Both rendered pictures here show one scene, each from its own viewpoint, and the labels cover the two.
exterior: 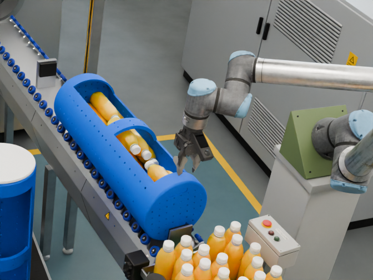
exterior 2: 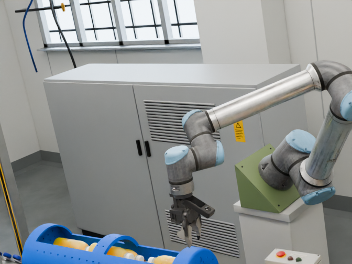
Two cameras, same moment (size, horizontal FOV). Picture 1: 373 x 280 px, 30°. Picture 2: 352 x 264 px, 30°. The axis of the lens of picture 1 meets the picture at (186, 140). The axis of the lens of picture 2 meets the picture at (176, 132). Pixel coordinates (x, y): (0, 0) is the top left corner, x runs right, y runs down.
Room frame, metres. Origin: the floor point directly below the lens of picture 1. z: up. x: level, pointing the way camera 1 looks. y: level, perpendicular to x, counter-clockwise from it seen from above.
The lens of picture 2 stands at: (-0.07, 0.54, 2.39)
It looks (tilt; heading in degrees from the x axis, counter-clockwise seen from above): 17 degrees down; 345
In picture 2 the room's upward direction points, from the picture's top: 10 degrees counter-clockwise
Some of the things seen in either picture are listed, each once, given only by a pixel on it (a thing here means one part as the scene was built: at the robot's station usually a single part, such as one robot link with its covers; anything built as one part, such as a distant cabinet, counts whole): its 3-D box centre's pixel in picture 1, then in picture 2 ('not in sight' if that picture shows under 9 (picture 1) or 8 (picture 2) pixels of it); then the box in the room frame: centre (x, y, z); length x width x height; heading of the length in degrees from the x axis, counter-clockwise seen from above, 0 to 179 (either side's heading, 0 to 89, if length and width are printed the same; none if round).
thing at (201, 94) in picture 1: (200, 98); (178, 164); (2.14, -0.02, 1.58); 0.10 x 0.09 x 0.12; 90
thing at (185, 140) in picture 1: (190, 136); (183, 206); (2.14, -0.01, 1.42); 0.09 x 0.08 x 0.12; 38
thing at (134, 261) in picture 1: (136, 267); not in sight; (1.92, 0.09, 0.95); 0.10 x 0.07 x 0.10; 128
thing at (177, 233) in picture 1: (177, 238); not in sight; (2.08, -0.04, 0.99); 0.10 x 0.02 x 0.12; 128
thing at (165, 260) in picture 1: (164, 266); not in sight; (1.90, -0.01, 1.00); 0.07 x 0.07 x 0.19
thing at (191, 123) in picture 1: (194, 119); (181, 186); (2.14, -0.01, 1.50); 0.10 x 0.09 x 0.05; 128
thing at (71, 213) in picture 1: (71, 208); not in sight; (2.95, 0.54, 0.31); 0.06 x 0.06 x 0.63; 38
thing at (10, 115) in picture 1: (9, 116); not in sight; (3.73, 1.14, 0.31); 0.06 x 0.06 x 0.63; 38
